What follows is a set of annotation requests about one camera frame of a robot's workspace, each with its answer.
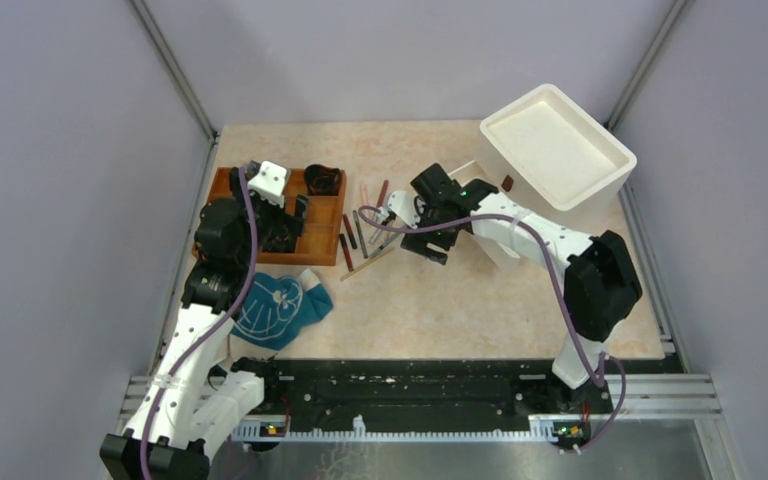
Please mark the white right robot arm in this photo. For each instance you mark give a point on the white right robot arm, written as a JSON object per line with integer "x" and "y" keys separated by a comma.
{"x": 592, "y": 277}

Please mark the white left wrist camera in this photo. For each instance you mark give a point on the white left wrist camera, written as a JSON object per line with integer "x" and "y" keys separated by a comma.
{"x": 268, "y": 180}

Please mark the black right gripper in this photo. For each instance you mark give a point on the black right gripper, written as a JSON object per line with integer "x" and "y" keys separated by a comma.
{"x": 418, "y": 240}

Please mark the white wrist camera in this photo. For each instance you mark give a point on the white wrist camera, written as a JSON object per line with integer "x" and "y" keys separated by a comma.
{"x": 268, "y": 180}
{"x": 401, "y": 203}

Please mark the black coiled band top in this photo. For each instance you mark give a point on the black coiled band top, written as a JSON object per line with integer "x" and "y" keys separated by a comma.
{"x": 321, "y": 180}

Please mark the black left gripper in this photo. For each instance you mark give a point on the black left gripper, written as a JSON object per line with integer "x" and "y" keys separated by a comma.
{"x": 287, "y": 223}

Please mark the maroon makeup pencil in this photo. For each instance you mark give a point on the maroon makeup pencil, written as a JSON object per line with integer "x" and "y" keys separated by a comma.
{"x": 382, "y": 193}

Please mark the grey makeup pencil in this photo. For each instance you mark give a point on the grey makeup pencil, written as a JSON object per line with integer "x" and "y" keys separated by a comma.
{"x": 360, "y": 236}

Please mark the wooden compartment tray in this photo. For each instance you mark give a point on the wooden compartment tray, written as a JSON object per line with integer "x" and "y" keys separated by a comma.
{"x": 318, "y": 245}

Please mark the grey slotted cable duct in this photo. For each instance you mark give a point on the grey slotted cable duct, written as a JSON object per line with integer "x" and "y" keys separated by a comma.
{"x": 251, "y": 431}

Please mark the white drawer organizer box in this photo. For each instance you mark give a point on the white drawer organizer box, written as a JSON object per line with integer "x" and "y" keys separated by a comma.
{"x": 563, "y": 163}

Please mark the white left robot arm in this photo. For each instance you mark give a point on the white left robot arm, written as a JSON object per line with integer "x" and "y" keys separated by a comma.
{"x": 174, "y": 433}

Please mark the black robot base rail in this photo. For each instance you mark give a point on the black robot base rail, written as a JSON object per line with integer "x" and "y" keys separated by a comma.
{"x": 422, "y": 396}

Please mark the pink makeup pencil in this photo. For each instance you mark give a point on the pink makeup pencil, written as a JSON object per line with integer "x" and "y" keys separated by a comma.
{"x": 364, "y": 195}

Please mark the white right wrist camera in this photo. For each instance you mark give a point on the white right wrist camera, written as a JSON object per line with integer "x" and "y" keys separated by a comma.
{"x": 401, "y": 203}

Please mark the teal patterned cloth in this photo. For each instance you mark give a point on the teal patterned cloth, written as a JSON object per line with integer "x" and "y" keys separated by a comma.
{"x": 277, "y": 309}

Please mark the white pull-out drawer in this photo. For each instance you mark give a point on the white pull-out drawer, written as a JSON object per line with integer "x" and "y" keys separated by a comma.
{"x": 467, "y": 173}

